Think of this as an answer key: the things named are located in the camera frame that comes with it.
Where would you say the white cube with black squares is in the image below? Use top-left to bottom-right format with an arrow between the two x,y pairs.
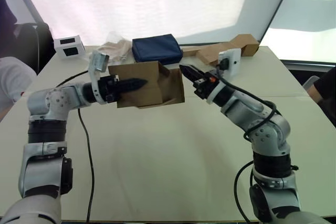
53,35 -> 86,59

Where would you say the small brown cardboard box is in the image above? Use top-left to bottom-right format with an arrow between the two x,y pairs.
108,60 -> 185,110

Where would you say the navy blue fabric pouch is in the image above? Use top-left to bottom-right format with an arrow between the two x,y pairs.
131,34 -> 184,66

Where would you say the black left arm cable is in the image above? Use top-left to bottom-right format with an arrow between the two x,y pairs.
54,70 -> 96,223

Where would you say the person in black shirt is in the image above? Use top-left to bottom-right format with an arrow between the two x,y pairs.
307,66 -> 336,128

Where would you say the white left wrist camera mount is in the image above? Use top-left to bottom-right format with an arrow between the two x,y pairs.
88,52 -> 110,104

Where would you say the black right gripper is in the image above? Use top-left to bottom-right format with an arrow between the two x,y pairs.
179,63 -> 220,101

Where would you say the person in white shirt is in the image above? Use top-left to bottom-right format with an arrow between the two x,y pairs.
0,0 -> 38,123

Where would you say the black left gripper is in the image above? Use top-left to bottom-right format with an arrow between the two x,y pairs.
98,75 -> 148,103

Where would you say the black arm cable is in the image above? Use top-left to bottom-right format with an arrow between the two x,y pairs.
215,57 -> 282,223
54,70 -> 96,223

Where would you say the clear plastic bag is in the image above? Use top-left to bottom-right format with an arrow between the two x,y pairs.
96,30 -> 133,64

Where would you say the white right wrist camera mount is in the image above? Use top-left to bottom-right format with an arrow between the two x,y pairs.
205,48 -> 242,105

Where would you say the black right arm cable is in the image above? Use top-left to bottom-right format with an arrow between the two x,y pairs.
215,57 -> 282,223

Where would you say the black office chair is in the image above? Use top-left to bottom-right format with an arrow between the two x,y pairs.
12,22 -> 57,76

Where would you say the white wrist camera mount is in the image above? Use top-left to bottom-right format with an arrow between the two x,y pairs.
205,48 -> 242,105
88,52 -> 110,104

